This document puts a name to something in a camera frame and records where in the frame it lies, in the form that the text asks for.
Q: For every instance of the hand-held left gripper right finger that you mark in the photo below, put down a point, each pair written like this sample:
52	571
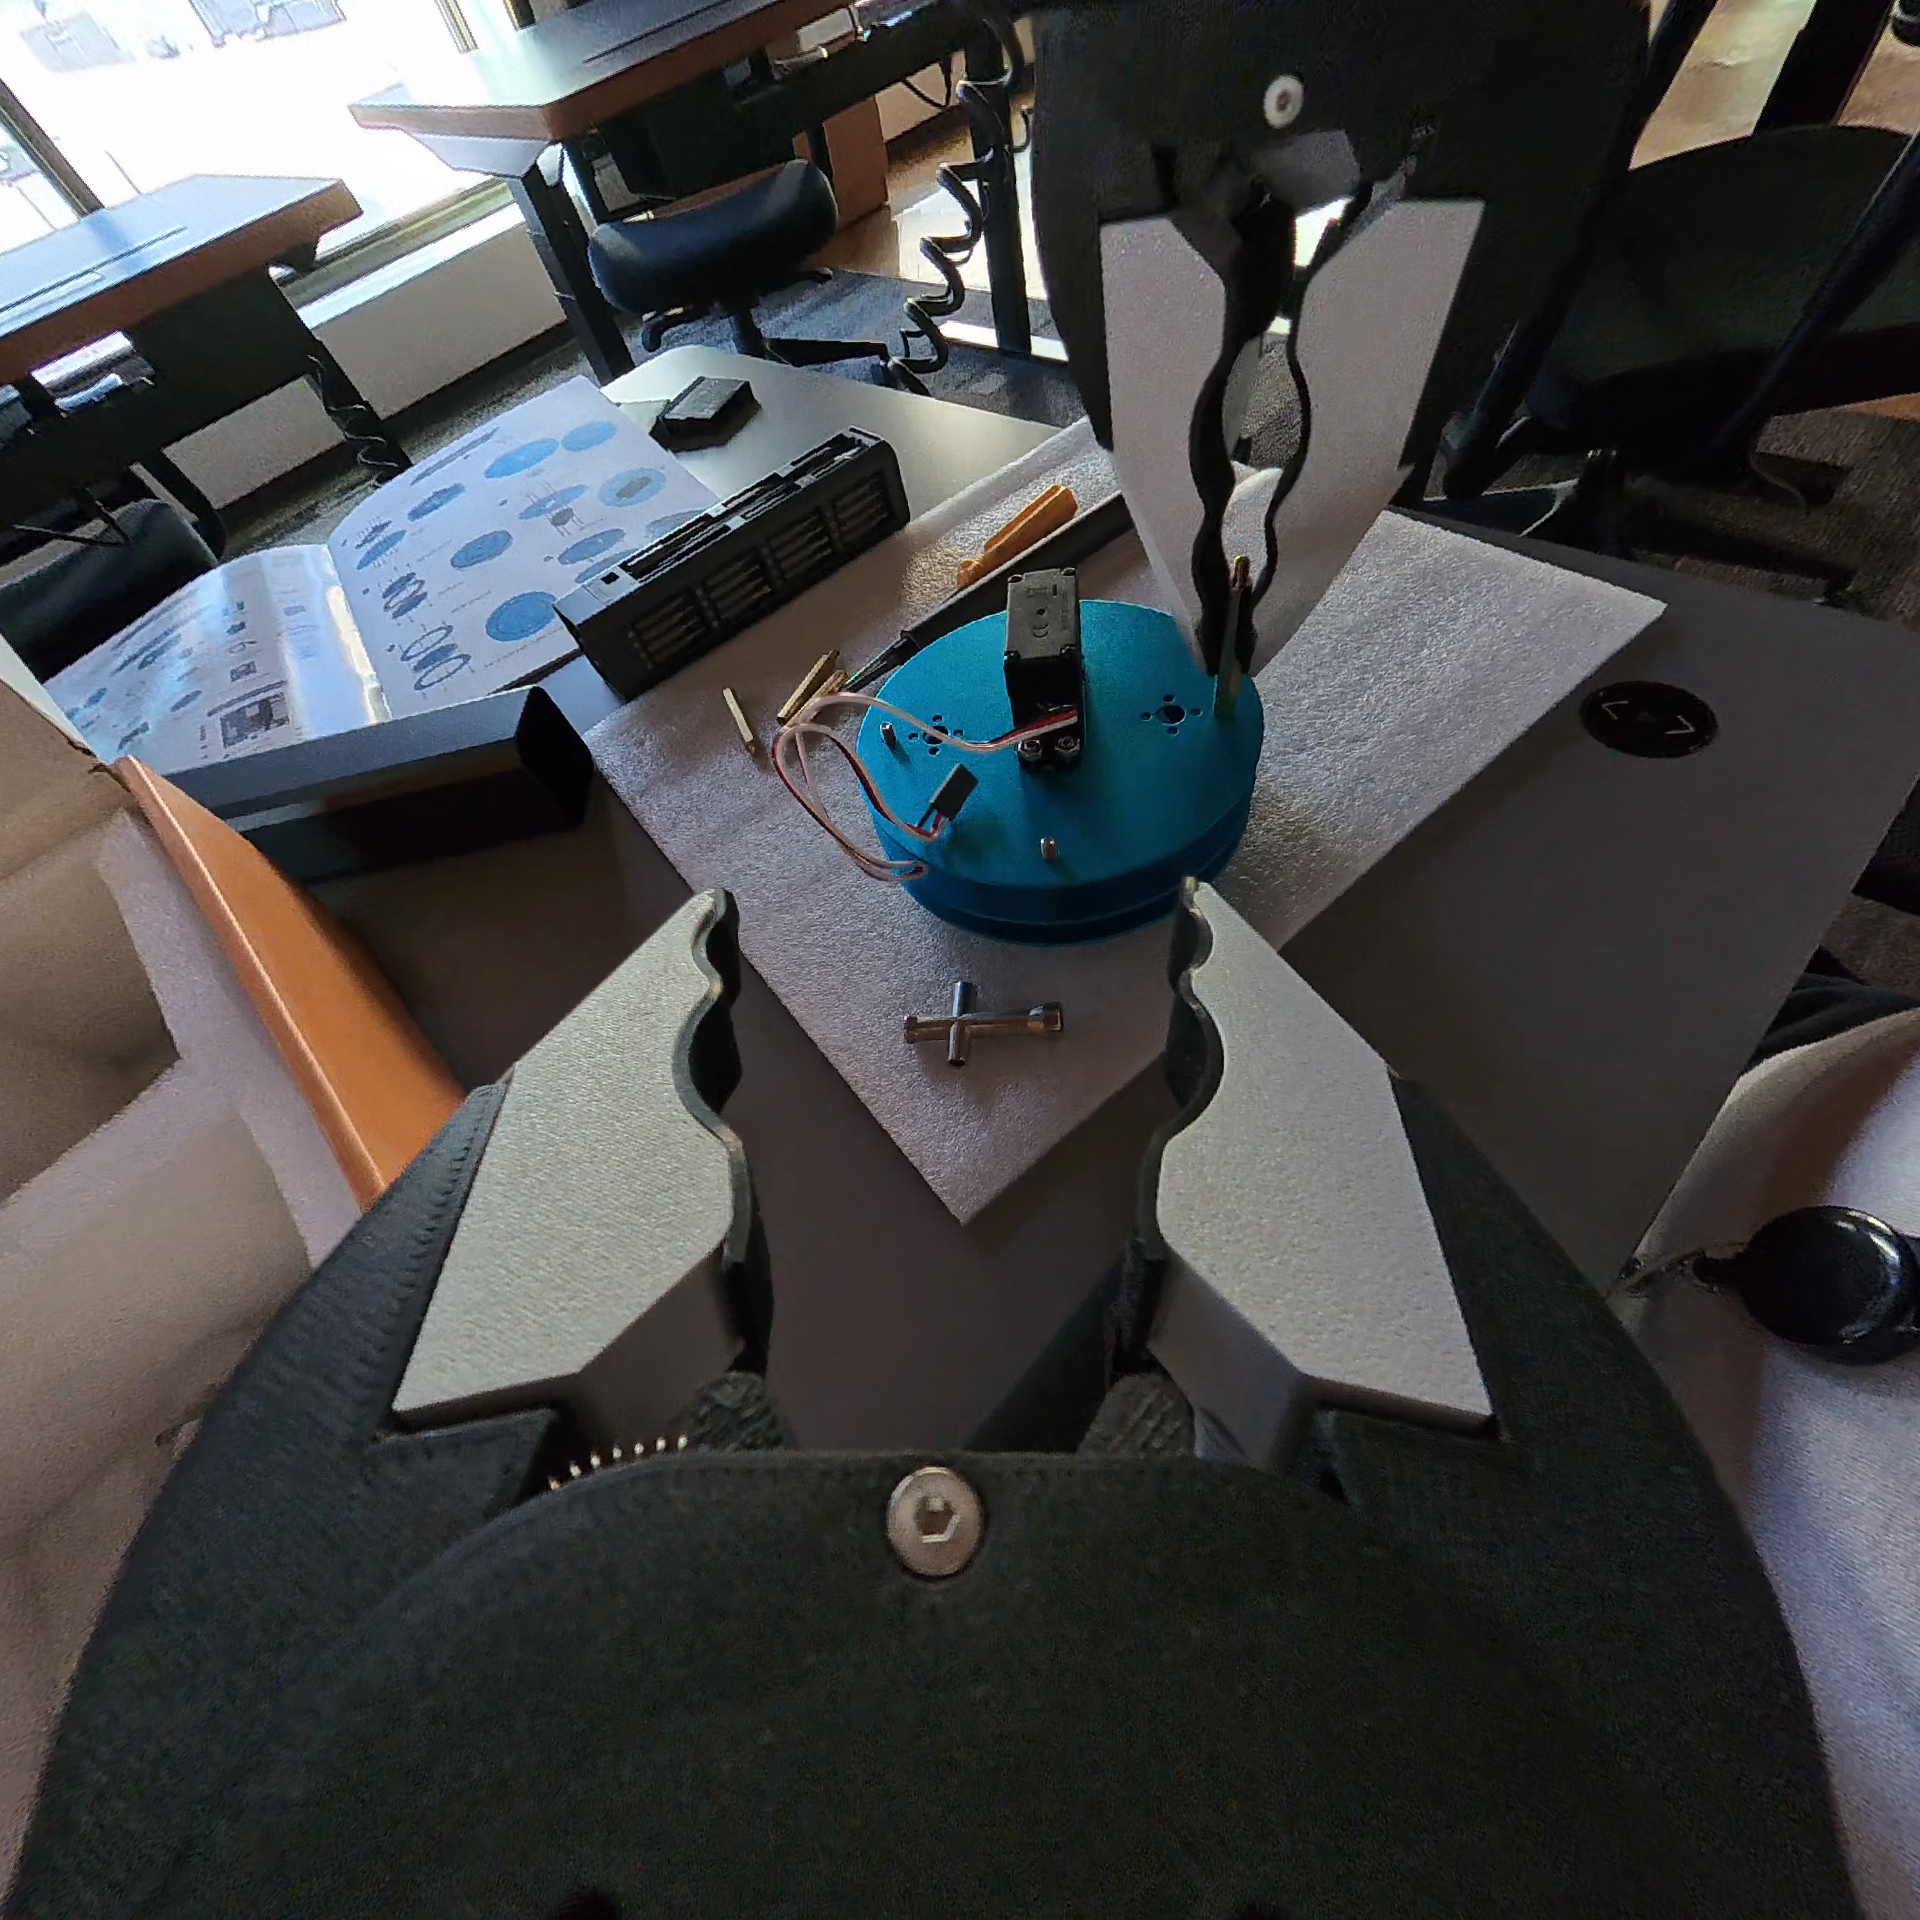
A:
1305	1231

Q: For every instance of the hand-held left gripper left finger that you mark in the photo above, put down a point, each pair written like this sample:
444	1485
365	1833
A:
599	1231

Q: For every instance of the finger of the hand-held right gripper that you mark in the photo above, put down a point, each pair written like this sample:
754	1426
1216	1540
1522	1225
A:
1387	345
1161	375

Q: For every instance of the brass hex standoff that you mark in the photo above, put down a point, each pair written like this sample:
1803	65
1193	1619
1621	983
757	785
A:
809	681
821	699
738	728
1233	623

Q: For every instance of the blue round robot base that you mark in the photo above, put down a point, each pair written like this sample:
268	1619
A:
1140	809

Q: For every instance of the round desk control button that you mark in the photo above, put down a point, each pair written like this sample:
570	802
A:
1647	721

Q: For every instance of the wooden top standing desk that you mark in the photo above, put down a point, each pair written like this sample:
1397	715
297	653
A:
628	82
148	253

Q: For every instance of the black precision screwdriver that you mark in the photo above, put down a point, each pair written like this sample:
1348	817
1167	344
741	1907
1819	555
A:
1049	563

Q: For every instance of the white foam sheet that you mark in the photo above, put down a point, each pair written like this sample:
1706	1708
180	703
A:
1440	645

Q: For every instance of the black servo motor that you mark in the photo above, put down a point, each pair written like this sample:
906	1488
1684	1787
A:
1043	661

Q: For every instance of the black office chair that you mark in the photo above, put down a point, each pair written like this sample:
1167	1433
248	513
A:
1693	299

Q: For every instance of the metal cross socket wrench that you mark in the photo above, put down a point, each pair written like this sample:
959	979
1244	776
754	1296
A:
984	1026

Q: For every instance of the orange cardboard box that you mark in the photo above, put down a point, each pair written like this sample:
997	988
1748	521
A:
299	975

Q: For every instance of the blue office chair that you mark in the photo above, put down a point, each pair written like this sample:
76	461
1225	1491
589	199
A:
713	241

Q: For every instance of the small black box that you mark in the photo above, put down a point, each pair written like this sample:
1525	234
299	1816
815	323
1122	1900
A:
705	408

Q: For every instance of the black screwdriver bit case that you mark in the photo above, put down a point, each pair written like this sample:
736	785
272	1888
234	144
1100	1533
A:
735	578

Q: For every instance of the dark rectangular case sleeve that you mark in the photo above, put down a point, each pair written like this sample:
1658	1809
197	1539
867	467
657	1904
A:
375	763

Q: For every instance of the black badge reel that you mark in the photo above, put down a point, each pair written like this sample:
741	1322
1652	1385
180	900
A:
1821	1283

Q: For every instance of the instruction manual with blue pictures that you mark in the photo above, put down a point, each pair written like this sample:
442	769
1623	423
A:
450	555

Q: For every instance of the large glass window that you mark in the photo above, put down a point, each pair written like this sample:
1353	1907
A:
299	90

